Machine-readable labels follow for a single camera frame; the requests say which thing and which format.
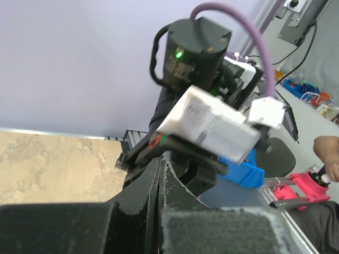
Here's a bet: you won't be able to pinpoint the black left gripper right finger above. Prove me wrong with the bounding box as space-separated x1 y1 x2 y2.
159 155 297 253

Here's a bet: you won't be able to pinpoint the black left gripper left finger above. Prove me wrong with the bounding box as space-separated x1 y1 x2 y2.
1 158 161 253

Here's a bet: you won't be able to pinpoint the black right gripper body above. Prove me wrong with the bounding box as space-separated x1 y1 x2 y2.
115 87 230 198

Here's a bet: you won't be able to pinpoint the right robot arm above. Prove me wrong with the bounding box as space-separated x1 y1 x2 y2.
116 17 263 195

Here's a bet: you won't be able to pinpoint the bystander bare hand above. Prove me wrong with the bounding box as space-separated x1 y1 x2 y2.
313 136 338 182

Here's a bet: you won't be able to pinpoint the blue plastic storage bin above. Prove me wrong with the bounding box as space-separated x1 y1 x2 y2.
219 149 265 188

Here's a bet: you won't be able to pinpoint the dark office chair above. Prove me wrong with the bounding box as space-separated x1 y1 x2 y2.
256 138 296 178

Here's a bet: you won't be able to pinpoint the red step ladder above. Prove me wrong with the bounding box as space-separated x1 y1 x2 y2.
261 165 332 210

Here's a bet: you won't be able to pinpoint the cluttered background items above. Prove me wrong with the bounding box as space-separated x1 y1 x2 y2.
279 74 338 125

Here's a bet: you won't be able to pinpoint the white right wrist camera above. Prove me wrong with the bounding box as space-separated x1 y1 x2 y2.
157 86 285 163

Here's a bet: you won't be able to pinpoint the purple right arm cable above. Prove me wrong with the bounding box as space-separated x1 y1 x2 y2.
190 2 278 100

